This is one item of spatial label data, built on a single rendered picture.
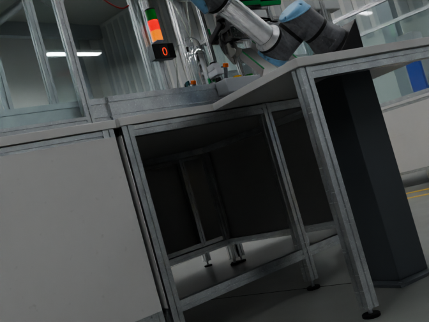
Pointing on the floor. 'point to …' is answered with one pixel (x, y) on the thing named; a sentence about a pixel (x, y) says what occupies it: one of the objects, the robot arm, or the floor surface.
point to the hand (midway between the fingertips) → (233, 62)
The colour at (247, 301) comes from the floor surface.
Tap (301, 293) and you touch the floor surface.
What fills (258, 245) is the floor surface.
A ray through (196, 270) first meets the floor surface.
